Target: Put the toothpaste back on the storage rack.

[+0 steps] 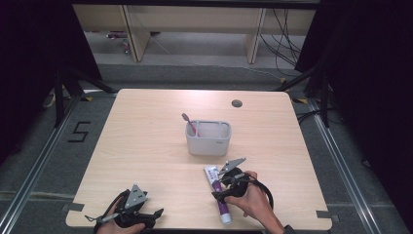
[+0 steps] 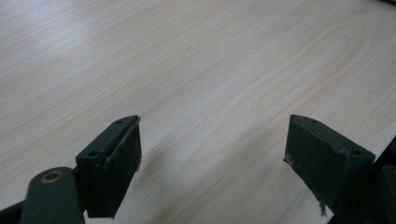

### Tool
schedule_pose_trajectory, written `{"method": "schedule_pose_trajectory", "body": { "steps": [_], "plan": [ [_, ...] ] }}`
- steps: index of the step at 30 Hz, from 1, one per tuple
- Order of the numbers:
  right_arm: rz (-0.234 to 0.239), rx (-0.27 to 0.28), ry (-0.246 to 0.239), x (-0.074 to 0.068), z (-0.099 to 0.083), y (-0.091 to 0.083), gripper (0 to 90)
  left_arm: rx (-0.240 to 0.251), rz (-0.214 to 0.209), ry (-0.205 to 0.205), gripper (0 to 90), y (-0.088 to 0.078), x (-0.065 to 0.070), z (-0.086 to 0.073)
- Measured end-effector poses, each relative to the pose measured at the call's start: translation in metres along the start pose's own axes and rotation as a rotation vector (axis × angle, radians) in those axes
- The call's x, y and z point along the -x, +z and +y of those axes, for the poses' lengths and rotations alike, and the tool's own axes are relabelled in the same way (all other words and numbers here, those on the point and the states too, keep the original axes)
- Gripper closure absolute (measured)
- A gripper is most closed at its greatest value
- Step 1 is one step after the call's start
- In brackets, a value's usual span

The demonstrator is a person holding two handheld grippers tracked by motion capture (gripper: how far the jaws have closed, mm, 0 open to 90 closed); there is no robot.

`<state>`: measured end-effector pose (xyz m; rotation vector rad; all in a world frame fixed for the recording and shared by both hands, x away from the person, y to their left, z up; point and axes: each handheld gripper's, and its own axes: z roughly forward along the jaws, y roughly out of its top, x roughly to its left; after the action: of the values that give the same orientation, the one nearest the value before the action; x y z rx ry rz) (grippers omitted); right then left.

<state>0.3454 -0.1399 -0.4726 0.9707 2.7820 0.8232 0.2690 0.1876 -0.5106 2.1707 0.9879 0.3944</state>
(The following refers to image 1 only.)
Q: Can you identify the pink toothbrush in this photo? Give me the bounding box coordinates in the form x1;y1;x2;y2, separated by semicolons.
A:
180;112;199;137

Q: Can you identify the person's left hand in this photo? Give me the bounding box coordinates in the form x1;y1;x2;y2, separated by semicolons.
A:
94;207;146;234

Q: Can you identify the black curtain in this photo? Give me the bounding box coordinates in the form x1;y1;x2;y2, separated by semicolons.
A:
0;0;102;165
293;0;413;226

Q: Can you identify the beige wooden desk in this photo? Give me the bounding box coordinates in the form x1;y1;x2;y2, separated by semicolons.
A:
71;3;318;64

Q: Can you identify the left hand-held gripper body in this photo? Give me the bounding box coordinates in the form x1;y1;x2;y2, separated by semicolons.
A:
111;183;158;230

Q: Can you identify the person's right hand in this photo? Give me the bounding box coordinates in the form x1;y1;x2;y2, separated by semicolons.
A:
223;171;284;232

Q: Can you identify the black metal stand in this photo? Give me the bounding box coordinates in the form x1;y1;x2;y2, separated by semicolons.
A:
274;63;331;129
53;63;119;129

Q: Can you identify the bundle of black cables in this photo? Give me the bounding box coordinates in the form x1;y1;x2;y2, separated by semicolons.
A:
259;8;304;78

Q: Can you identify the black cable loop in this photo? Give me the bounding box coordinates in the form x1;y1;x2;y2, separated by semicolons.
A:
244;175;275;211

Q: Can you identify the black floor cable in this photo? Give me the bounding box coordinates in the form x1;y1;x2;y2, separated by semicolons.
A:
295;109;323;125

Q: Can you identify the purple and white toothpaste tube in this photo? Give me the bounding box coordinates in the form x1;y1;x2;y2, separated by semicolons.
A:
204;165;233;226

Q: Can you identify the aluminium floor rail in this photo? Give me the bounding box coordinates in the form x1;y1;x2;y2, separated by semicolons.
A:
0;95;81;234
307;97;378;234

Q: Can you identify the grey plastic toothbrush holder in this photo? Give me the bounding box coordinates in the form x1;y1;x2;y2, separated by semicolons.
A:
184;119;233;157

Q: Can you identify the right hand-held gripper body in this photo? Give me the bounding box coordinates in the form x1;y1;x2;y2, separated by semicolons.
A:
217;157;251;200

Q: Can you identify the grey plug with cable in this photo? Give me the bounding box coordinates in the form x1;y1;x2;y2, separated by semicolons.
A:
85;214;113;226

